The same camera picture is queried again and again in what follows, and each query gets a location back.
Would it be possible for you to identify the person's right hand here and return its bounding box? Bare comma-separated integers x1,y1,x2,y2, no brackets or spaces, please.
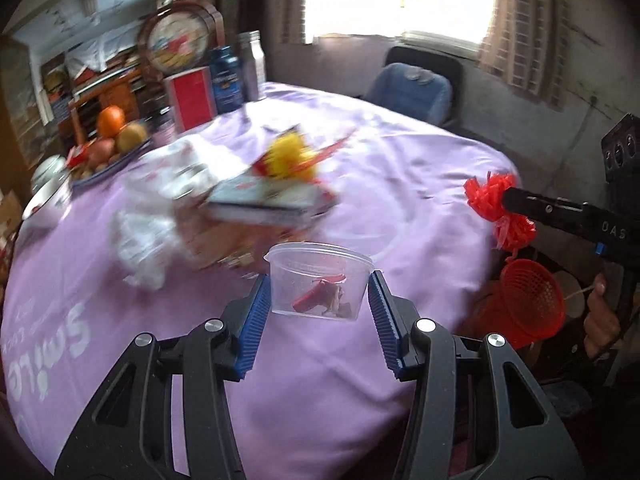
584,274,620,359

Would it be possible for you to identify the dark supplement jar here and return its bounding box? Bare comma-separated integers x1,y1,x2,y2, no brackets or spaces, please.
145,96,177,146

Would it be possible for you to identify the red apple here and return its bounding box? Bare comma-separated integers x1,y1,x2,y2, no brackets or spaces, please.
86,138,116,169

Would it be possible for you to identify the purple tablecloth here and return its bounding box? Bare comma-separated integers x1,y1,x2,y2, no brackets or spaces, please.
1,84,514,479

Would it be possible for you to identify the white floral bowl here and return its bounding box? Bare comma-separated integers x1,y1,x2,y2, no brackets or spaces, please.
22,174,72,230

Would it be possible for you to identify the black chair with blue cushion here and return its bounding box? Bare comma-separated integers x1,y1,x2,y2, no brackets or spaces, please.
362,46,464,129

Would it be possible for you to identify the silver metal bottle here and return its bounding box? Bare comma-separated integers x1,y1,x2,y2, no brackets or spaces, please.
238,30,266,102

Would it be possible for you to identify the yellow pear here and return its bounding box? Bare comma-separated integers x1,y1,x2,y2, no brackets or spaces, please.
116,122,148,155

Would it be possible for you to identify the blue fruit plate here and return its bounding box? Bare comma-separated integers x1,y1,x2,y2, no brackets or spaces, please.
72,138,152,193

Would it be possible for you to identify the orange fruit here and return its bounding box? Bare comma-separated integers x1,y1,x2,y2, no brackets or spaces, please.
96,105,126,139

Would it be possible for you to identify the white medicine box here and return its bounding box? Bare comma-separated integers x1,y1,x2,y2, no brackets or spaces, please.
204,174,338,229

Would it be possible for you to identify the red plastic ribbon bundle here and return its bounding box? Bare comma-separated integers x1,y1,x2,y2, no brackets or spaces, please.
463,172,537,257

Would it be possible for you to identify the white floral plastic bag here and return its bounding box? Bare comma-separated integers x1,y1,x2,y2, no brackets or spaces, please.
125,134,248,207

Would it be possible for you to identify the round framed fruit picture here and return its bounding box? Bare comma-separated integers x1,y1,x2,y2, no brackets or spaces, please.
137,0,226,84

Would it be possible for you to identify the clear plastic cup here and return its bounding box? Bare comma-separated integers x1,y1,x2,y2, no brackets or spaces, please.
265,242,374,321

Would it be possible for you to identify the white lidded porcelain pot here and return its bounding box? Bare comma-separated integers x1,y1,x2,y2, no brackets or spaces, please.
30,155,66,194

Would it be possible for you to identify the red plastic waste basket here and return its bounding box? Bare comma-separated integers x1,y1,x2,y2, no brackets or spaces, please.
472,259,565,350

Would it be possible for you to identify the blue fish oil bottle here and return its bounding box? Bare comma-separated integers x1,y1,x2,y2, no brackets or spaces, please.
209,46,244,115

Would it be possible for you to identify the red box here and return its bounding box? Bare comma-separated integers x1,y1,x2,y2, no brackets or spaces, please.
164,67,217,133

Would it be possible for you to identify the yellow foam net flower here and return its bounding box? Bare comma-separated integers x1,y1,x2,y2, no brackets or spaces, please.
250,127,354,182

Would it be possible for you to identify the red white snack wrapper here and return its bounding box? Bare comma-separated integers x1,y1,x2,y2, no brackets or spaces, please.
172,190,327,269

